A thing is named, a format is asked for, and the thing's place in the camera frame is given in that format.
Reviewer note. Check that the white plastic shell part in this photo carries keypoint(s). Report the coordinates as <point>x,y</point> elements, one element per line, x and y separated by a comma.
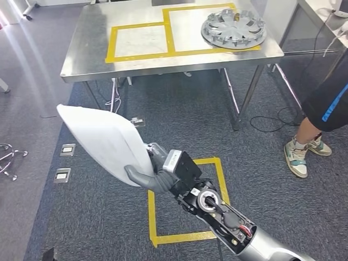
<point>109,144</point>

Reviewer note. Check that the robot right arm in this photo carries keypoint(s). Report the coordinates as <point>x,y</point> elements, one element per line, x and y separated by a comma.
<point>231,219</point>

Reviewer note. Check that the stainless steel workbench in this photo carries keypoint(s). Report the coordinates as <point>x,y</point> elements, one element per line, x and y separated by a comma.
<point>90,43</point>

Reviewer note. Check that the person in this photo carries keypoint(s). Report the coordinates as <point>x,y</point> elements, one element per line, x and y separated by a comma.
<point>328,104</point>
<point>187,74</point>

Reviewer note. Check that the silver wheel hubcap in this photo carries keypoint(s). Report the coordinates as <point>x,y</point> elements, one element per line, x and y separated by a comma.
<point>233,32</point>

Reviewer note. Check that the steel floor socket plate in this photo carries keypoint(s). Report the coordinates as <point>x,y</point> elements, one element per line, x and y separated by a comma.
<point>62,175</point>
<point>67,149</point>

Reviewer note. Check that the chrome stool base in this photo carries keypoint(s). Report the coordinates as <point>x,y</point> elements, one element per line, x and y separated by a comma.
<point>24,153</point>

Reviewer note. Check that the white desk with castor legs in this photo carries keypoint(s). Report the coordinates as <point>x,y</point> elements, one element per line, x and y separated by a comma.
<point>28,10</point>

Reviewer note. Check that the white rounded device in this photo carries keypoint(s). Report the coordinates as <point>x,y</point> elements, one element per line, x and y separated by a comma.
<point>342,9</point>

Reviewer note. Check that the steel frame table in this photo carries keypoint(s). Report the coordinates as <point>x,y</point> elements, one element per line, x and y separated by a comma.
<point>309,52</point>

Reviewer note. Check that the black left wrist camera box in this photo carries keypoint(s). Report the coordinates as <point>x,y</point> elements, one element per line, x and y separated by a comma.
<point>49,255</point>

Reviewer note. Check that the white frame desk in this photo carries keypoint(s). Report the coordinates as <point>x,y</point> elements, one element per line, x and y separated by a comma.
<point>3,85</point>

